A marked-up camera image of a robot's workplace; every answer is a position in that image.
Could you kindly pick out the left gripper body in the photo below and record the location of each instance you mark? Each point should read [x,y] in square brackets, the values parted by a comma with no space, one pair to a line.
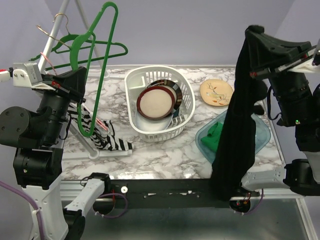
[49,83]

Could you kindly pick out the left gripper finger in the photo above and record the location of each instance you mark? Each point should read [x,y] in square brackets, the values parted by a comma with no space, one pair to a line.
[67,93]
[73,80]

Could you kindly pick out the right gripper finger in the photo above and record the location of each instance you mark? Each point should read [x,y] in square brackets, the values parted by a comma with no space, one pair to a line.
[265,59]
[259,42]

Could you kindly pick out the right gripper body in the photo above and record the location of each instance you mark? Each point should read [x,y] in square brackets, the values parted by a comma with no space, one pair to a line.
[285,68]

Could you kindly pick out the green hanger back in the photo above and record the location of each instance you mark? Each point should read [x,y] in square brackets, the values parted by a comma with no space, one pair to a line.
[74,52]

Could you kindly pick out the green tank top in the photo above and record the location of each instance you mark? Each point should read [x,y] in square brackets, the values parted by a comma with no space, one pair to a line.
[211,140]

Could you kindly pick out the black tank top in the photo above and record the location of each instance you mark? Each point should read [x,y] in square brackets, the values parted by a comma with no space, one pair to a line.
[236,148]

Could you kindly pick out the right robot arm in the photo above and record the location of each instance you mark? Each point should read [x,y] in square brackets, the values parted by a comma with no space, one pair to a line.
[299,108]

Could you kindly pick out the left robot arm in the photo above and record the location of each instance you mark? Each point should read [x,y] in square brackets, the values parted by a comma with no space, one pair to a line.
[38,161]

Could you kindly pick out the zebra striped tank top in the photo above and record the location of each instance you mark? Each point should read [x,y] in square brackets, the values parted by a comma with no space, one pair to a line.
[103,136]

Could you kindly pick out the beige bird plate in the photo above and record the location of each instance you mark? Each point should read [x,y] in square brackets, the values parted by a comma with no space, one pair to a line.
[216,92]

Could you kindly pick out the white plate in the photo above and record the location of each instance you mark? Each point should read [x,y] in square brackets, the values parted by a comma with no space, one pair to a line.
[148,125]

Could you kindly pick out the red rimmed plate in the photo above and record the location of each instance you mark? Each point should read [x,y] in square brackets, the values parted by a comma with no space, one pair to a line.
[155,102]

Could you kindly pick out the blue transparent bin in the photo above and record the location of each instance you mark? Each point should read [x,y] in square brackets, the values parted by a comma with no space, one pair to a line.
[262,135]

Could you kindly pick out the white plastic basket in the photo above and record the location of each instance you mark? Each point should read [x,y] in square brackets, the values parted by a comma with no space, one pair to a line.
[138,79]

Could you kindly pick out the dark patterned plate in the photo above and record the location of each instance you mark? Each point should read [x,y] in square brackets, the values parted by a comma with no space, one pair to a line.
[175,89]

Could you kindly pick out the pink wire hanger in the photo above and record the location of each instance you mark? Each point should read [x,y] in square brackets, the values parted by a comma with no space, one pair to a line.
[97,121]

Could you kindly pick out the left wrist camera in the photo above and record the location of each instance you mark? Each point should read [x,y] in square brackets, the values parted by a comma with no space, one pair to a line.
[27,75]

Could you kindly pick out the black base frame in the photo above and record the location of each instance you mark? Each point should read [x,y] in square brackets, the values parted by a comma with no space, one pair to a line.
[167,194]

